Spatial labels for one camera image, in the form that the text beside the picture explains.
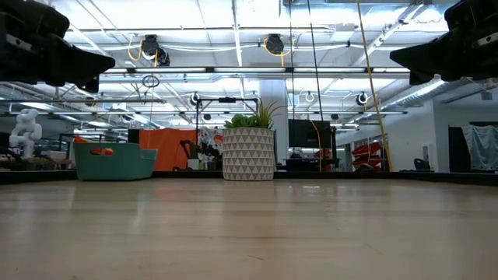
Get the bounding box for grey hanging cloth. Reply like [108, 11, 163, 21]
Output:
[461, 124, 498, 171]

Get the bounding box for black display screen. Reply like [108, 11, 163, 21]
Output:
[288, 118, 332, 149]

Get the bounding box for black ceiling cable reel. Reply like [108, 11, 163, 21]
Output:
[139, 33, 171, 67]
[264, 33, 286, 55]

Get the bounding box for black office chair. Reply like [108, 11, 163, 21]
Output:
[412, 157, 432, 172]

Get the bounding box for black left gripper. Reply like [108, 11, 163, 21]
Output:
[0, 0, 116, 93]

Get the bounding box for red stacked chairs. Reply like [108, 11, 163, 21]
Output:
[351, 142, 384, 172]

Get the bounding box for black metal table frame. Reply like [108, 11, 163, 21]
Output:
[0, 169, 498, 186]

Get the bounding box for teal plastic bin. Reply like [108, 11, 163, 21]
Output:
[72, 142, 158, 182]

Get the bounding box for potted succulent in patterned pot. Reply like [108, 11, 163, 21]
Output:
[222, 100, 287, 182]

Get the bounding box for white robot figure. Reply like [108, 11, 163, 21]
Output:
[8, 108, 43, 159]

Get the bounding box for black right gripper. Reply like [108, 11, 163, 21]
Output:
[390, 0, 498, 86]

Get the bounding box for white building column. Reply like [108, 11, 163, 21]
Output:
[258, 79, 289, 151]

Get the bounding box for black desk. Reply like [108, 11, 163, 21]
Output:
[282, 157, 342, 173]

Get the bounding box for colourful patterned board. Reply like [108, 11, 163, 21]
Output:
[197, 127, 225, 163]

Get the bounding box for silver ventilation duct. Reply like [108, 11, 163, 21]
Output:
[383, 75, 498, 112]

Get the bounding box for long ceiling light bar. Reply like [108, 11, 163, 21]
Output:
[99, 66, 413, 75]

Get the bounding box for yellow hanging cable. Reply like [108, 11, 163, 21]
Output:
[356, 0, 393, 172]

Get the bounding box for black hanging cable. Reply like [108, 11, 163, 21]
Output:
[306, 0, 324, 122]

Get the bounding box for black metal stand frame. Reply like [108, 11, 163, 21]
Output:
[195, 96, 260, 172]

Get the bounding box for orange partition panel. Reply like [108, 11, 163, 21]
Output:
[139, 128, 198, 172]

